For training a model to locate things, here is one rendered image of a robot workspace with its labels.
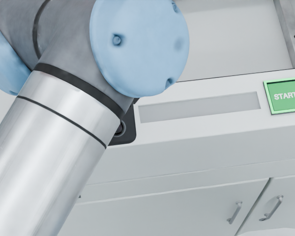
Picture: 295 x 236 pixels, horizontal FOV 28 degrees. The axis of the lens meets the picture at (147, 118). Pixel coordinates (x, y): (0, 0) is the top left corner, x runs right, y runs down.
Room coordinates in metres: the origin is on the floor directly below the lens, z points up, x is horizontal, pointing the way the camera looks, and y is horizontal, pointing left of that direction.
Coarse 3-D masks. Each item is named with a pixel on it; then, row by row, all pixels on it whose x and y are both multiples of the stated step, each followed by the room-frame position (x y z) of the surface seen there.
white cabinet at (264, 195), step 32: (288, 160) 0.38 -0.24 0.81; (96, 192) 0.32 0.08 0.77; (128, 192) 0.33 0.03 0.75; (160, 192) 0.34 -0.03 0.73; (192, 192) 0.35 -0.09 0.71; (224, 192) 0.36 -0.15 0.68; (256, 192) 0.38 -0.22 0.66; (288, 192) 0.39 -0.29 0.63; (64, 224) 0.30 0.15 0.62; (96, 224) 0.31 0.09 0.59; (128, 224) 0.33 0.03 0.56; (160, 224) 0.34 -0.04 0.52; (192, 224) 0.35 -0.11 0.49; (224, 224) 0.37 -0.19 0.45; (256, 224) 0.39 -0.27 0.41; (288, 224) 0.40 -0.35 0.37
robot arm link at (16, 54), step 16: (0, 0) 0.31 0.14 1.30; (16, 0) 0.30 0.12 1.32; (32, 0) 0.29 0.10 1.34; (0, 16) 0.29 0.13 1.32; (16, 16) 0.28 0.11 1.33; (32, 16) 0.27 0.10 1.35; (0, 32) 0.27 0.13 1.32; (16, 32) 0.27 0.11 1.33; (0, 48) 0.26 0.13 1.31; (16, 48) 0.26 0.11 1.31; (32, 48) 0.25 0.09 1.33; (0, 64) 0.25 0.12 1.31; (16, 64) 0.25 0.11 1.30; (32, 64) 0.25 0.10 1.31; (0, 80) 0.25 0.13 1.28; (16, 80) 0.24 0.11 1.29
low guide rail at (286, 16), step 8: (280, 0) 0.69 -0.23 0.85; (288, 0) 0.69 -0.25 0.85; (280, 8) 0.67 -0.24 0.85; (288, 8) 0.67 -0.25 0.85; (280, 16) 0.66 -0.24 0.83; (288, 16) 0.65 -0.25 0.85; (280, 24) 0.65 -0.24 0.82; (288, 24) 0.63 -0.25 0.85; (288, 32) 0.62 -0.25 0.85; (288, 40) 0.61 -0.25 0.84; (288, 48) 0.60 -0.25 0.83
